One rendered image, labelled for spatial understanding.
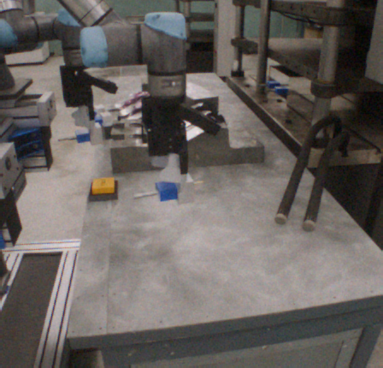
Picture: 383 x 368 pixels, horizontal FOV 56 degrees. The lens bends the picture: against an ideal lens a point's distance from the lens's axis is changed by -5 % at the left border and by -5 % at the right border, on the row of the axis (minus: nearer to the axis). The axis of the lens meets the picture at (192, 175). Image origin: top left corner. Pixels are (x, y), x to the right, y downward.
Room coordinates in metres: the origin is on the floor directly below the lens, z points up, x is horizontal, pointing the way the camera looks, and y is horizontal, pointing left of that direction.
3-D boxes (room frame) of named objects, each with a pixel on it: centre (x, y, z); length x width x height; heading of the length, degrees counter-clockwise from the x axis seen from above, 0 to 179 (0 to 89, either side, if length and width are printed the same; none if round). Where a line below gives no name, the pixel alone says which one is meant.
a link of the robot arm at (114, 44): (0.73, 0.15, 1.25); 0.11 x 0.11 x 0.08; 8
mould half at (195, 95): (1.56, 0.17, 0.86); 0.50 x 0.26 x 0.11; 116
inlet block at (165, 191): (0.72, 0.07, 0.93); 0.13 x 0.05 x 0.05; 108
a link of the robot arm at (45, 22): (1.12, 0.41, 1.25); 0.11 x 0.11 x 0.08; 44
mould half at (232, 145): (1.22, 0.03, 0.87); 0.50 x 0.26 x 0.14; 99
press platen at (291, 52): (1.94, -0.75, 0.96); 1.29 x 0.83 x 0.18; 9
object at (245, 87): (1.95, -0.74, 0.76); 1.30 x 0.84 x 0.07; 9
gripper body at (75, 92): (1.06, 0.33, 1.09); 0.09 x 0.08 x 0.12; 113
